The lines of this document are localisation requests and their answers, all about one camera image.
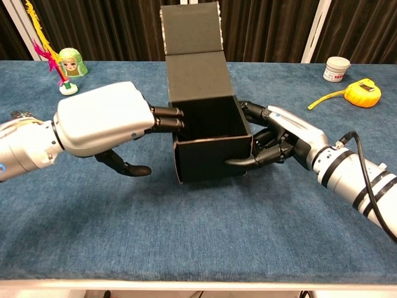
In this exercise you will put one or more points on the blue table mat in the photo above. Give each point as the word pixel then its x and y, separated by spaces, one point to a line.
pixel 186 232

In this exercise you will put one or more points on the green doll head toy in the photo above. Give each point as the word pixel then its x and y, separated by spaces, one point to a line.
pixel 68 88

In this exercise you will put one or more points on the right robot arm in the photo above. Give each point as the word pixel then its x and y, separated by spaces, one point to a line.
pixel 341 174

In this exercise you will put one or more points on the white plastic jar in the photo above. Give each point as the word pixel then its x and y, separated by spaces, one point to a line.
pixel 335 69

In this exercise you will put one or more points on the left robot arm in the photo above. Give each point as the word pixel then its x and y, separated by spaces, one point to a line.
pixel 24 149

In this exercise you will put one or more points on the yellow tape measure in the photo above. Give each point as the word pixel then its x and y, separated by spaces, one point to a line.
pixel 361 96

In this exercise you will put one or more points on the white metal frame post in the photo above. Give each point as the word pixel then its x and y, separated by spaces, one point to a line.
pixel 21 31
pixel 188 2
pixel 318 28

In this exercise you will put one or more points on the green-haired doll head toy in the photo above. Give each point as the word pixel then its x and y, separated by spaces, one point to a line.
pixel 73 63

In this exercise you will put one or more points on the black paper box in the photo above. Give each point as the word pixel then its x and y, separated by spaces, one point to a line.
pixel 211 161

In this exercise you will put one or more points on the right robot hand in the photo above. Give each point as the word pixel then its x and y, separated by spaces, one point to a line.
pixel 297 130

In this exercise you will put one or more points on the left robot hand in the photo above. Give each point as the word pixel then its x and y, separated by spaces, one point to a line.
pixel 102 118

